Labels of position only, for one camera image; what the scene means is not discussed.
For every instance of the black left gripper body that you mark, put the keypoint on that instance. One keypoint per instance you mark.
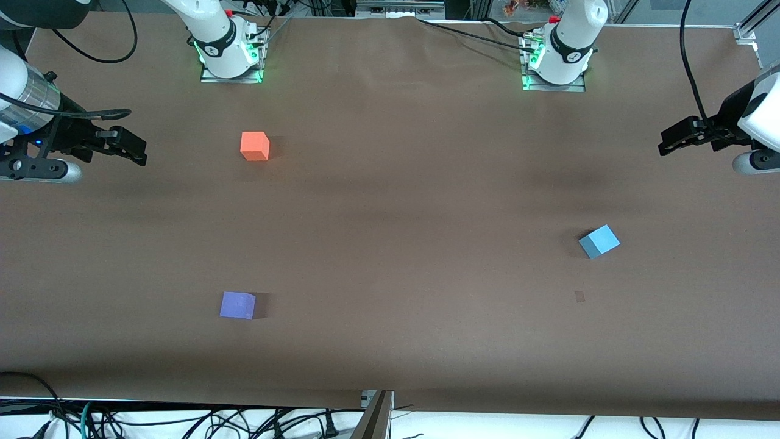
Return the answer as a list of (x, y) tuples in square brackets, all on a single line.
[(727, 116)]

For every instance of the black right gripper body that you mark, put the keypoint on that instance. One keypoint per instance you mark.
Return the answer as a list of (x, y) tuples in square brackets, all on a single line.
[(68, 132)]

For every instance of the light blue foam block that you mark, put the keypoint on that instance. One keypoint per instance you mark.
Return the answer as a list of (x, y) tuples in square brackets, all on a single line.
[(599, 242)]

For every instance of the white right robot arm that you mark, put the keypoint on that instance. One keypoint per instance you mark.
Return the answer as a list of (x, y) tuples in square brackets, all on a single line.
[(216, 42)]

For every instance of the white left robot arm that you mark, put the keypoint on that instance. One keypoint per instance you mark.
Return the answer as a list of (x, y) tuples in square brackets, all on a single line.
[(570, 42)]

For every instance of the orange foam block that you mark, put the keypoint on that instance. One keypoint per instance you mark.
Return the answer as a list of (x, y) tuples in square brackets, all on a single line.
[(253, 146)]

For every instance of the purple foam block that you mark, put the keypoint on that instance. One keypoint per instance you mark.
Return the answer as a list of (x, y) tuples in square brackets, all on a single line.
[(236, 305)]

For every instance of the brown table cover sheet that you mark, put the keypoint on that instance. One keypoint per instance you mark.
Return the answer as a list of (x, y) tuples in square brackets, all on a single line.
[(396, 213)]

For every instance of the grey metal rack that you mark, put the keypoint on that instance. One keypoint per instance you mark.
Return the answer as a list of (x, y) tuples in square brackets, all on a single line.
[(399, 7)]

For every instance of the aluminium frame profile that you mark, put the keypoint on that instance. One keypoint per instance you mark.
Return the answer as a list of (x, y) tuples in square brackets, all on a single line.
[(746, 30)]

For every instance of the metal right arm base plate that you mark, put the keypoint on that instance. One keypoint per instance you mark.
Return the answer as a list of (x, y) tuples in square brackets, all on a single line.
[(210, 78)]

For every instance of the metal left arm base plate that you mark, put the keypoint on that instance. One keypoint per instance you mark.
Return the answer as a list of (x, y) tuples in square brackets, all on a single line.
[(557, 88)]

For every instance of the grey metal post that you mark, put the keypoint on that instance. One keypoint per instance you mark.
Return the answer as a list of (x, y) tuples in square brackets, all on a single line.
[(373, 421)]

